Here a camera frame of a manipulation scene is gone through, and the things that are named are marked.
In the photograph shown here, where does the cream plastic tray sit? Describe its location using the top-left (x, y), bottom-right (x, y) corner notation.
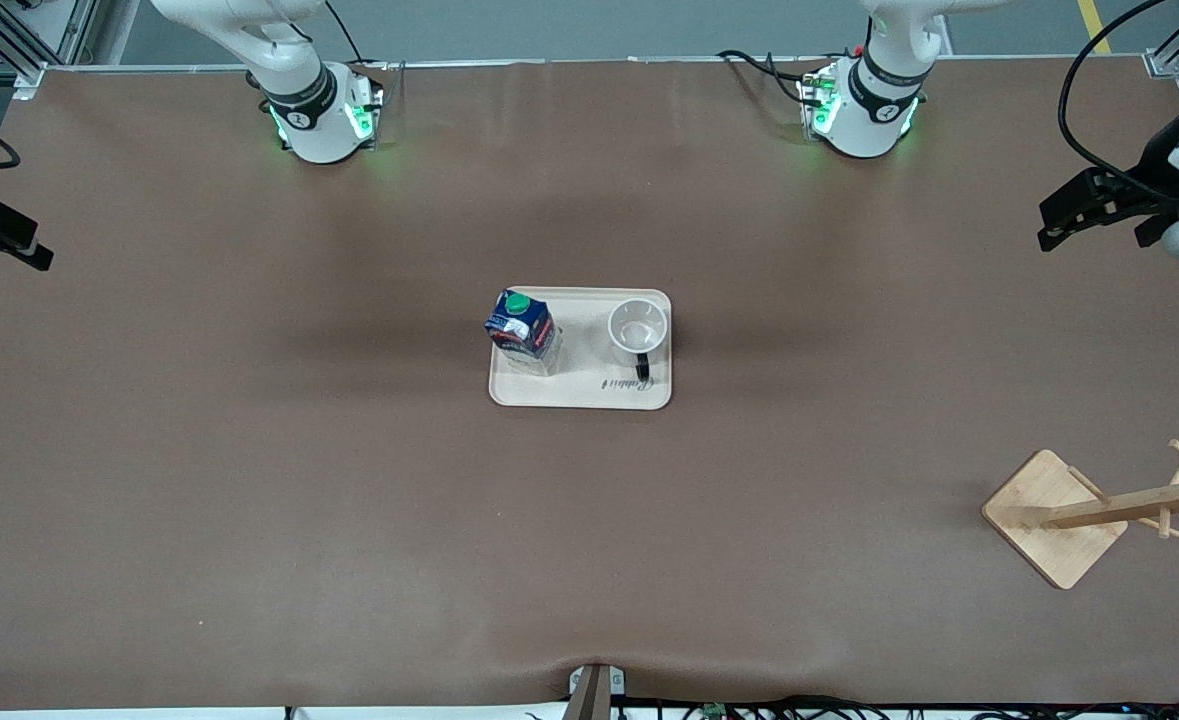
top-left (488, 287), bottom-right (673, 411)

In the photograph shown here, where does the black left base cable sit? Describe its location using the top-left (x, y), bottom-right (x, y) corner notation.
top-left (716, 48), bottom-right (822, 107)

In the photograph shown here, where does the metal table clamp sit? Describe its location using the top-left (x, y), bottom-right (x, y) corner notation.
top-left (564, 662), bottom-right (628, 720)

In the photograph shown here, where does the blue milk carton green cap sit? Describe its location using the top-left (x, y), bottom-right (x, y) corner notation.
top-left (484, 289), bottom-right (563, 377)

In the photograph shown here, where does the black base cable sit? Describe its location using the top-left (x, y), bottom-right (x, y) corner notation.
top-left (716, 48), bottom-right (822, 107)
top-left (323, 0), bottom-right (392, 73)

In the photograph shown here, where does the black right base cable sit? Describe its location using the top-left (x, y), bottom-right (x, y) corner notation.
top-left (323, 0), bottom-right (392, 73)

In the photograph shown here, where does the wooden cup rack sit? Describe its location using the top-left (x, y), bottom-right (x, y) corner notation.
top-left (981, 438), bottom-right (1179, 591)

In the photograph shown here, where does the white smiley mug black handle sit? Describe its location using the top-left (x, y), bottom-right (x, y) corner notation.
top-left (607, 298), bottom-right (670, 383)

